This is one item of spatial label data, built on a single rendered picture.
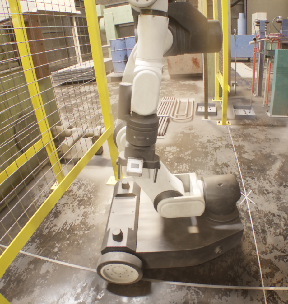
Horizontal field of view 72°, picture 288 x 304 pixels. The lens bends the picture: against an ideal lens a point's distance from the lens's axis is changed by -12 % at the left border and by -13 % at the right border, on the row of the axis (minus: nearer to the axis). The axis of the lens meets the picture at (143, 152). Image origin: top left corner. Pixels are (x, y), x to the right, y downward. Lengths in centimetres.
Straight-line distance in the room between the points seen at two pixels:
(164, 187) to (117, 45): 513
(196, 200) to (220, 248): 27
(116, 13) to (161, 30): 1173
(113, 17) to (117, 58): 658
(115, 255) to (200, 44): 83
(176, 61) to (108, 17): 765
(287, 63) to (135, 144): 243
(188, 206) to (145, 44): 66
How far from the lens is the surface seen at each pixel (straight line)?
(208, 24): 77
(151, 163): 64
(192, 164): 177
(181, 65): 514
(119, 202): 117
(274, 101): 288
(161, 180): 91
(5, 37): 206
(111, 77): 566
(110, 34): 1224
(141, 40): 55
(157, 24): 54
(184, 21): 73
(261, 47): 366
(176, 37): 73
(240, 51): 810
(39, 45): 213
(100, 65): 136
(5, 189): 190
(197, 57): 513
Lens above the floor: 94
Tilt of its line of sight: 28 degrees down
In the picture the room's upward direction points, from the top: 7 degrees counter-clockwise
